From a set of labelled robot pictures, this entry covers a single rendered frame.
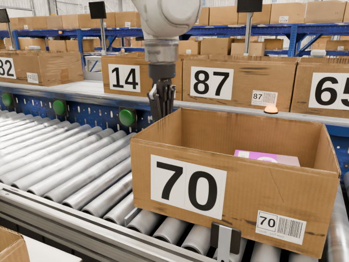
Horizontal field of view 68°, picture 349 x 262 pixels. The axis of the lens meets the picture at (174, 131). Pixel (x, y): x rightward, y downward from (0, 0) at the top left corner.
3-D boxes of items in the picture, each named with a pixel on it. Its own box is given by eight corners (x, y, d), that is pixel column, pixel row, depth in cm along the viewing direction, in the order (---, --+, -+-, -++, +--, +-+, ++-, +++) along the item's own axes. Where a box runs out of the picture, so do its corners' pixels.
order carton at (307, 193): (131, 206, 61) (127, 138, 55) (179, 157, 86) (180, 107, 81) (322, 260, 46) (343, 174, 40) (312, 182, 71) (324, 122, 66)
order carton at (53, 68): (-4, 82, 152) (-11, 52, 146) (40, 76, 177) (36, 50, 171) (43, 88, 135) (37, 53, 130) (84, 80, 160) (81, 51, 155)
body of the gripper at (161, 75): (157, 61, 75) (158, 93, 78) (141, 63, 68) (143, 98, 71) (180, 62, 72) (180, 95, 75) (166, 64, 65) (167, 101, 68)
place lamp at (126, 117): (118, 125, 110) (117, 108, 108) (120, 124, 111) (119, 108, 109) (132, 127, 107) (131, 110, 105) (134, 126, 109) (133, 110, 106)
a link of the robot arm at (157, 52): (136, 40, 66) (138, 64, 68) (169, 40, 62) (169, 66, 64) (155, 40, 74) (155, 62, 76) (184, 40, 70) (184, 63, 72)
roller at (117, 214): (118, 235, 55) (107, 243, 58) (202, 148, 100) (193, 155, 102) (103, 216, 56) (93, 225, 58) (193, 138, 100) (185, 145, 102)
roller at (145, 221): (118, 226, 55) (138, 232, 52) (203, 143, 99) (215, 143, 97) (122, 246, 56) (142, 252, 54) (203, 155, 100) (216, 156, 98)
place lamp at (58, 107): (53, 114, 126) (51, 100, 124) (55, 113, 128) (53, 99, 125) (63, 116, 124) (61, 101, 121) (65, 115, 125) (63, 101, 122)
